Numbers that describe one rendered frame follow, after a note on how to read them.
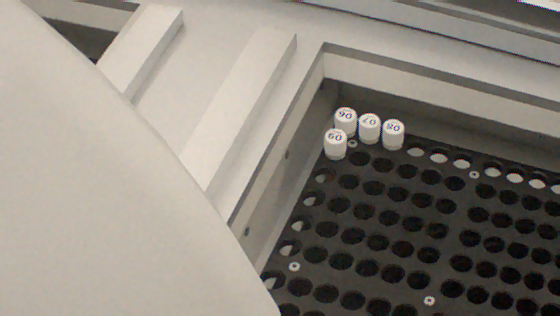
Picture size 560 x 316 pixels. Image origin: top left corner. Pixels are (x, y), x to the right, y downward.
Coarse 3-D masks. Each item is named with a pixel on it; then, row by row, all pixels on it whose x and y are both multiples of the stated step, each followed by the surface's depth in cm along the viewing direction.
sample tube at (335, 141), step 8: (328, 136) 61; (336, 136) 61; (344, 136) 61; (328, 144) 61; (336, 144) 61; (344, 144) 61; (328, 152) 62; (336, 152) 62; (344, 152) 62; (328, 176) 63
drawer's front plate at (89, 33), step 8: (48, 24) 80; (56, 24) 80; (64, 24) 80; (72, 24) 79; (80, 24) 79; (64, 32) 80; (72, 32) 80; (80, 32) 80; (88, 32) 79; (96, 32) 79; (104, 32) 79; (112, 32) 79; (88, 40) 80; (96, 40) 80; (104, 40) 79; (112, 40) 79
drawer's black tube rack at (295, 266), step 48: (336, 192) 60; (384, 192) 60; (432, 192) 60; (480, 192) 64; (528, 192) 60; (288, 240) 58; (336, 240) 58; (384, 240) 58; (432, 240) 58; (480, 240) 58; (528, 240) 57; (288, 288) 56; (336, 288) 56; (384, 288) 56; (432, 288) 55; (480, 288) 55; (528, 288) 55
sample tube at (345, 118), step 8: (336, 112) 63; (344, 112) 63; (352, 112) 63; (336, 120) 63; (344, 120) 62; (352, 120) 62; (336, 128) 63; (344, 128) 63; (352, 128) 63; (352, 136) 63
